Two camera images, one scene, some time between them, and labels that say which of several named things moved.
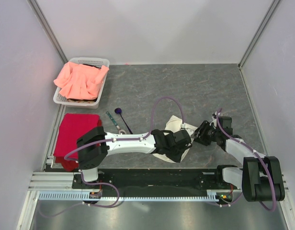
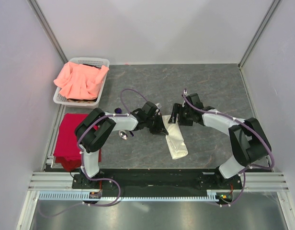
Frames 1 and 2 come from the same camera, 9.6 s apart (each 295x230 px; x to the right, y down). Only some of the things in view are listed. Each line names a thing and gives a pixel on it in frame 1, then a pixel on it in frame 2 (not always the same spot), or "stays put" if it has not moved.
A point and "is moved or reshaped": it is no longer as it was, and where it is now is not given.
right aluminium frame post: x=272 y=9 stays put
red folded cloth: x=72 y=127 stays put
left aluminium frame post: x=38 y=13 stays put
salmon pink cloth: x=80 y=81 stays put
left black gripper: x=178 y=157 to x=160 y=126
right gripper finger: x=203 y=134 to x=176 y=110
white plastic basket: x=59 y=99 stays put
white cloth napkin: x=173 y=123 is moved or reshaped
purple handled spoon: x=118 y=110 stays put
